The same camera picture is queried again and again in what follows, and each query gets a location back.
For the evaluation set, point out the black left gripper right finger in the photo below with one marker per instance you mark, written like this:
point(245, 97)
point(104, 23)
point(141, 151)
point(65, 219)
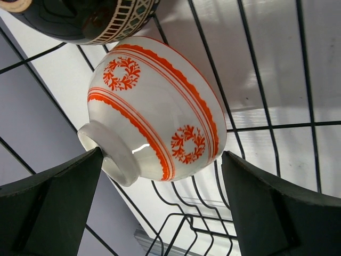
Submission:
point(273, 216)

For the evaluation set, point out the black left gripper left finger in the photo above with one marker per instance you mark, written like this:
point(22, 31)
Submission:
point(46, 213)

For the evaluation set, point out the orange white patterned bowl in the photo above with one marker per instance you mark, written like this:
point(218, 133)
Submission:
point(152, 114)

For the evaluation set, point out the black floral patterned bowl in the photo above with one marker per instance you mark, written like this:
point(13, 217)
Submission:
point(83, 22)

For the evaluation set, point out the black wire dish rack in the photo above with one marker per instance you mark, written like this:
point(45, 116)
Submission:
point(275, 68)

